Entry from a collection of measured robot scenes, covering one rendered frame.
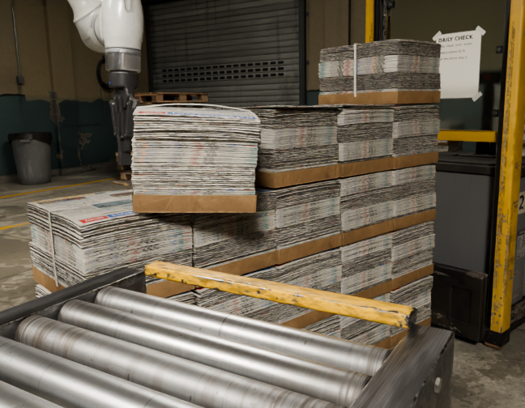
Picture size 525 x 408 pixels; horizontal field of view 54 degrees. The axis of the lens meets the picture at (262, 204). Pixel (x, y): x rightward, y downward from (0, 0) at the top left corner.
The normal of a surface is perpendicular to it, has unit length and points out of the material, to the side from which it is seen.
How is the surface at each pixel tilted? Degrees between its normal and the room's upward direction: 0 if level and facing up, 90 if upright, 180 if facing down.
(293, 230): 90
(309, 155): 90
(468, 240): 90
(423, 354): 0
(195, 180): 95
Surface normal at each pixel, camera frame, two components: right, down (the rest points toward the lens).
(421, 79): 0.66, 0.12
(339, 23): -0.52, 0.17
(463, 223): -0.75, 0.14
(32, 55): 0.85, 0.08
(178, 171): 0.15, 0.27
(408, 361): -0.02, -0.98
